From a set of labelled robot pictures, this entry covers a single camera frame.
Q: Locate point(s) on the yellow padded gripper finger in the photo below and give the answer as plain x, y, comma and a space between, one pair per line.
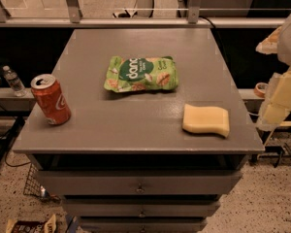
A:
277, 104
269, 44

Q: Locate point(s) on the green rice chip bag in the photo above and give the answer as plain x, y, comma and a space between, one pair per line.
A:
139, 74

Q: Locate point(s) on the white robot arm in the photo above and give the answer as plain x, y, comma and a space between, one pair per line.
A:
284, 43

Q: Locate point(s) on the brown snack bag on floor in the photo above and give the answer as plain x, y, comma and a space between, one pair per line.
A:
23, 226

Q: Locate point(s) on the roll of tape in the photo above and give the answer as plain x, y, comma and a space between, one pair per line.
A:
260, 89

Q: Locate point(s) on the yellow sponge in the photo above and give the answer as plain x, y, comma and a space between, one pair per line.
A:
205, 120

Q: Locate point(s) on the grey drawer cabinet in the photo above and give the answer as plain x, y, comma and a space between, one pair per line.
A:
123, 162

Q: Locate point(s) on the orange soda can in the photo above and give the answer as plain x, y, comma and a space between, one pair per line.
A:
48, 94

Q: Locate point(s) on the clear plastic water bottle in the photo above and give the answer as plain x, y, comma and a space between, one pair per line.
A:
14, 81

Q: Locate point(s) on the wire mesh basket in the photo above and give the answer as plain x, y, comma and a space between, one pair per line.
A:
32, 186

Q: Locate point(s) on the metal railing frame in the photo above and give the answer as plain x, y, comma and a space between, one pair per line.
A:
92, 13

